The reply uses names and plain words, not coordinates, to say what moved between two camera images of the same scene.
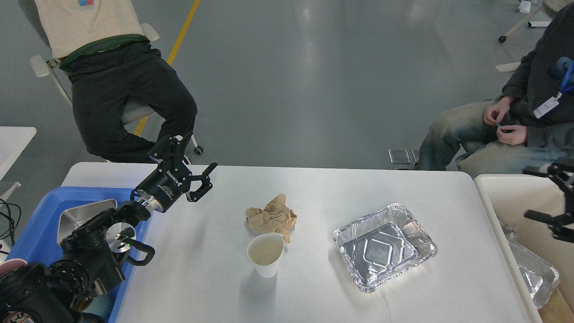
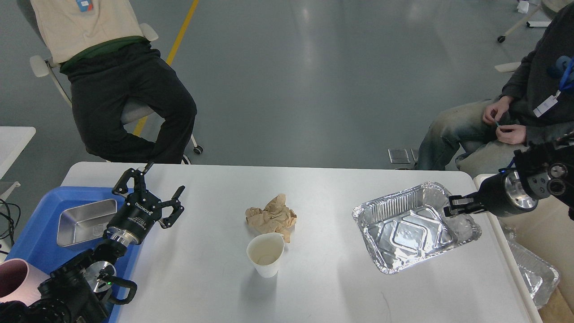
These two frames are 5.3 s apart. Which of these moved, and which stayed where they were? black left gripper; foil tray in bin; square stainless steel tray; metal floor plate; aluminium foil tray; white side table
Moved: aluminium foil tray; black left gripper
Stayed: foil tray in bin; white side table; square stainless steel tray; metal floor plate
